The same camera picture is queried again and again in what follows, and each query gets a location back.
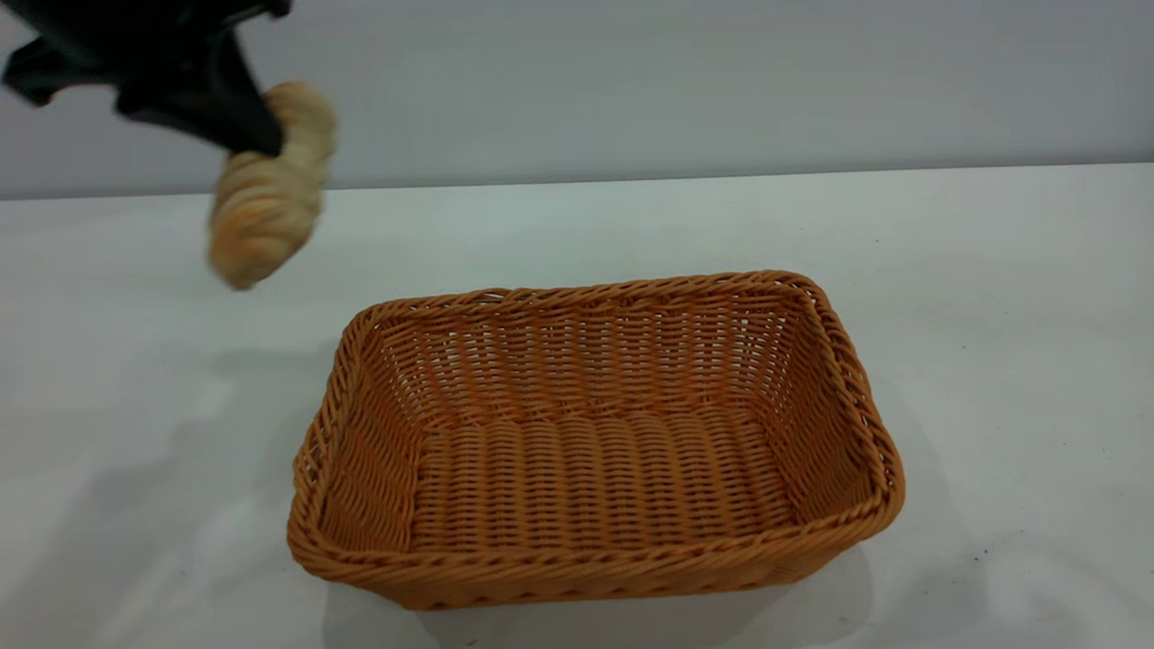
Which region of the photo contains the orange woven wicker basket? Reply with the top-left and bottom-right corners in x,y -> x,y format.
287,270 -> 906,612

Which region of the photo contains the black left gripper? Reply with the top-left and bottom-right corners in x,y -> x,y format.
2,0 -> 294,158

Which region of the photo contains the striped orange bread roll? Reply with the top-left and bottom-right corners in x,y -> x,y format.
207,80 -> 339,291

